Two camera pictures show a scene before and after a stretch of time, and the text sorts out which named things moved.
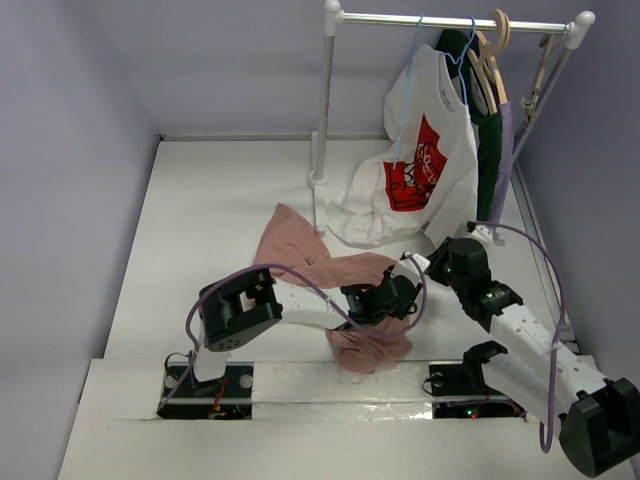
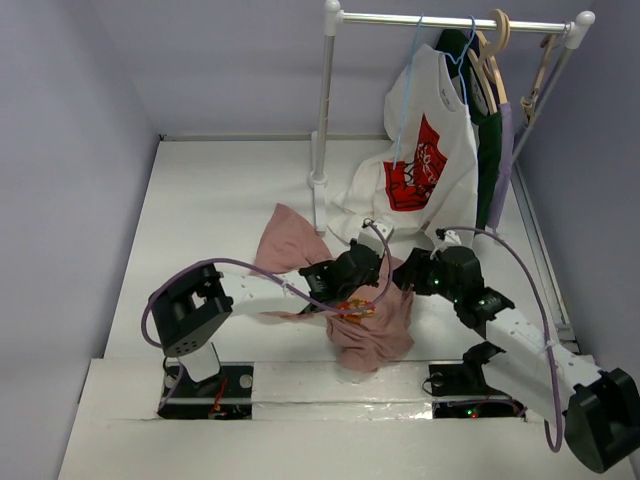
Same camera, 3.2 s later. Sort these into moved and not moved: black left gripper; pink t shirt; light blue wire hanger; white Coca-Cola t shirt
Moved: black left gripper
Not moved: light blue wire hanger; pink t shirt; white Coca-Cola t shirt
